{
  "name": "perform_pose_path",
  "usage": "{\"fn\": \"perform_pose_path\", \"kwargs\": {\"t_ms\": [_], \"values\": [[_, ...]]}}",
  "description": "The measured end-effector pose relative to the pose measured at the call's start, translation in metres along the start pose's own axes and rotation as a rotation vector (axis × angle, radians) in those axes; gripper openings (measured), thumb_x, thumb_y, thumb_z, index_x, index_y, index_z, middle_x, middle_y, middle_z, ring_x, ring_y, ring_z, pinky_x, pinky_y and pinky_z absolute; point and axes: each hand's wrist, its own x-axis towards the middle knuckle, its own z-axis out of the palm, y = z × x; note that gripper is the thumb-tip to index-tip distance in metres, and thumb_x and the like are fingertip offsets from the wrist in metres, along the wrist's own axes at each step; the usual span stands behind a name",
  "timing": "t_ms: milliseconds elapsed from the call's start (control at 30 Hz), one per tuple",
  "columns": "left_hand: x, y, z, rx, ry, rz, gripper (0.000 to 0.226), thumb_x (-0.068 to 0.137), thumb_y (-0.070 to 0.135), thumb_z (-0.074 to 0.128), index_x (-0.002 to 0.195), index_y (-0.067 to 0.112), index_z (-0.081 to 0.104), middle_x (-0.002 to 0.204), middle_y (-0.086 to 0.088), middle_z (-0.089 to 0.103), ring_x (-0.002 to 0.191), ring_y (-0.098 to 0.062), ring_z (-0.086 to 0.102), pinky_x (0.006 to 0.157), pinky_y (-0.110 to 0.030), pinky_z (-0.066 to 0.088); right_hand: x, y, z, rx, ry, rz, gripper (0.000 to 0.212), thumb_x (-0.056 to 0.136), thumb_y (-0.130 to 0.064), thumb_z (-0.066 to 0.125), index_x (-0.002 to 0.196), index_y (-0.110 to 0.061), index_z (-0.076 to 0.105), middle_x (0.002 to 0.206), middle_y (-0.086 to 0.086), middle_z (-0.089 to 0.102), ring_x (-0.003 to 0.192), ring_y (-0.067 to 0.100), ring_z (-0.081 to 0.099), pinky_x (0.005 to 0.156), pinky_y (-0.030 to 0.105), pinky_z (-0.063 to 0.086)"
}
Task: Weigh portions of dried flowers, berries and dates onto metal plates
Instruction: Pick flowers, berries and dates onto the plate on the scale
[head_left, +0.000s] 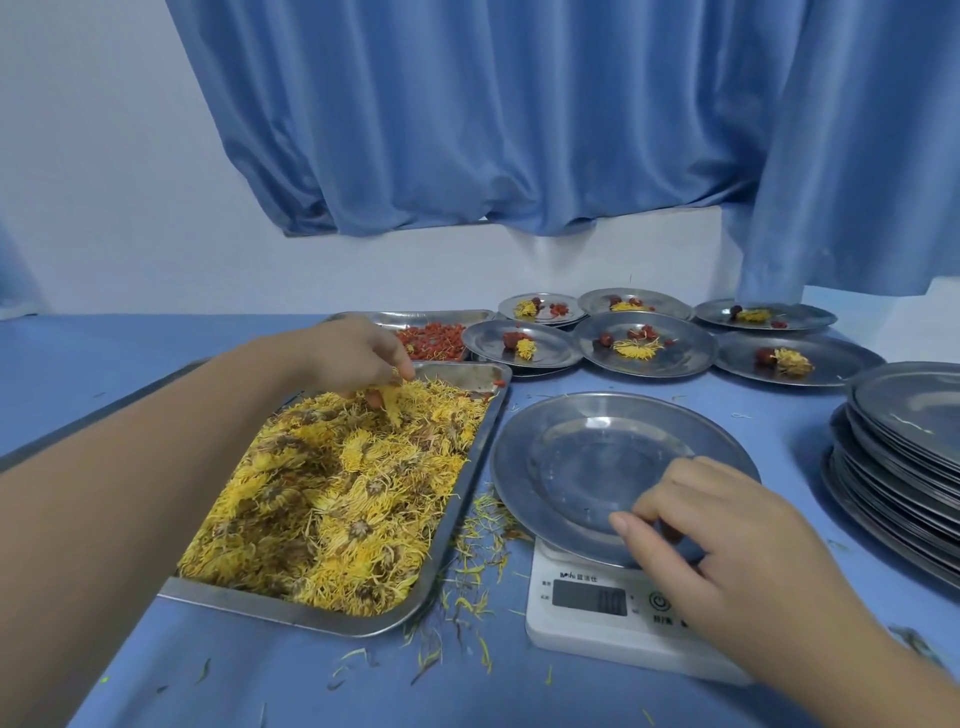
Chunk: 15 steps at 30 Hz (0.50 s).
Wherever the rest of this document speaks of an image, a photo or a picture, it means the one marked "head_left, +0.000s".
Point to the person's right hand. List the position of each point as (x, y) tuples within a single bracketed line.
[(757, 570)]

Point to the person's left hand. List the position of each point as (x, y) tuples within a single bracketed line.
[(352, 356)]

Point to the pile of yellow chrysanthemums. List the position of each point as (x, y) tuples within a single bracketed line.
[(337, 502)]

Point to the round steel plate red label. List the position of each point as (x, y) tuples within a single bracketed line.
[(506, 313)]

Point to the white digital kitchen scale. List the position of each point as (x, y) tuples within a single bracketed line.
[(585, 630)]

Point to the stack of steel plates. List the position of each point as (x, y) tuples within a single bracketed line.
[(900, 450)]

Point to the person's left forearm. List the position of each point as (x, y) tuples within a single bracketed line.
[(112, 540)]

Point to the rectangular steel tray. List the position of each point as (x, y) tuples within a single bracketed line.
[(300, 615), (90, 424), (435, 316)]

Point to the blue tablecloth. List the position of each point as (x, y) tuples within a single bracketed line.
[(112, 352)]

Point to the wide blue curtain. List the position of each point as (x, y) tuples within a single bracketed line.
[(487, 112)]

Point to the pale blue side curtain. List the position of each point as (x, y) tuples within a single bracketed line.
[(19, 277)]

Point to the narrow blue curtain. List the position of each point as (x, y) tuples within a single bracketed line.
[(862, 150)]

